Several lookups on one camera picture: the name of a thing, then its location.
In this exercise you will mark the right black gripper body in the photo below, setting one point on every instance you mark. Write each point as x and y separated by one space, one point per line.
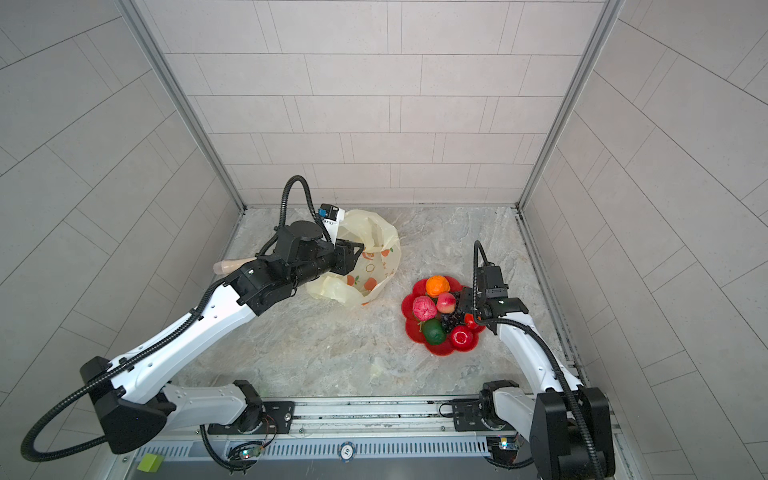
472 301

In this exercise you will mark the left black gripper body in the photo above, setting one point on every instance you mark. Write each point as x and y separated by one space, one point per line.
342 258

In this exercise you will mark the cream plastic bag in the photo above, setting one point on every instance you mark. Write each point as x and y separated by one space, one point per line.
375 268

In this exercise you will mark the pink peach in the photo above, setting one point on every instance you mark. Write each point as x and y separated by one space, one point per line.
446 303

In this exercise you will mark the dark grape bunch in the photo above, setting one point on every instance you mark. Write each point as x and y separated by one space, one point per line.
450 321

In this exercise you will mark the orange fruit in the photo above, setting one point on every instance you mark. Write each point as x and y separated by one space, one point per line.
436 286

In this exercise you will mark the green avocado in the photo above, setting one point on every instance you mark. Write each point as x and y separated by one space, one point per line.
433 332

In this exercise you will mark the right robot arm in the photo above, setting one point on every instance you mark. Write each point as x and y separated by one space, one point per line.
566 424

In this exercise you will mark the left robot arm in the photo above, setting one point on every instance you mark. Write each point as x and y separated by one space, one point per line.
131 394

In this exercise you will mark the red flower-shaped bowl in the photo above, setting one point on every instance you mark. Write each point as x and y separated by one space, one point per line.
462 338

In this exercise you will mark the wooden rolling pin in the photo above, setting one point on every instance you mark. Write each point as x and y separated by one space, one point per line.
226 267

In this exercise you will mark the green block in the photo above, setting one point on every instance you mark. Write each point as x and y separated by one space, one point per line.
150 463

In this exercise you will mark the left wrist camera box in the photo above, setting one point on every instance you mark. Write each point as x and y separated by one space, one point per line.
331 217

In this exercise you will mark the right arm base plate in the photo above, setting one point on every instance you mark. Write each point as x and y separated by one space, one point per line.
467 416

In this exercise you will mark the aluminium mounting rail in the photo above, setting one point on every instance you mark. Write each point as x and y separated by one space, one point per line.
390 414

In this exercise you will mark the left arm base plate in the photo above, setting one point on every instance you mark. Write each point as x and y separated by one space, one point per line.
274 418

